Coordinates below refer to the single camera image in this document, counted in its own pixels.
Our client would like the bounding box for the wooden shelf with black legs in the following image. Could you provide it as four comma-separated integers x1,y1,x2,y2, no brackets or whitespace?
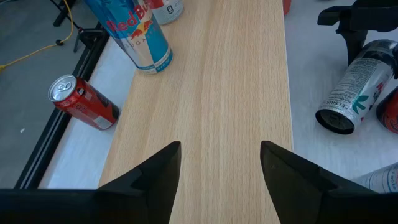
98,0,294,224

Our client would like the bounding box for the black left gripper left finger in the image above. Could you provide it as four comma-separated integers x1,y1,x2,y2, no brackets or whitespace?
0,141,182,224

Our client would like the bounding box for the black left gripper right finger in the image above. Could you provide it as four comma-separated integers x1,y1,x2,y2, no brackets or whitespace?
259,140,398,224

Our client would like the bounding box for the blue silver Red Bull can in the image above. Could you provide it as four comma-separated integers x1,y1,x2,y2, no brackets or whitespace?
351,161,398,194
83,0,174,75

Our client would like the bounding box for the black metal table frame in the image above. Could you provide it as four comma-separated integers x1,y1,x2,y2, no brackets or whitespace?
14,21,111,190

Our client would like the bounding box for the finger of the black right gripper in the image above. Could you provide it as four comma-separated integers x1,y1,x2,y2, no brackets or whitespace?
392,43,398,80
317,6,370,67

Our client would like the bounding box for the yellow cable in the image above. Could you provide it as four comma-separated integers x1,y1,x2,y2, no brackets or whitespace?
0,0,75,74

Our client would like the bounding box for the silver Celsius can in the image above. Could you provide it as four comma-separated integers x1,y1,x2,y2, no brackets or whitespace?
315,39,398,136
146,0,185,26

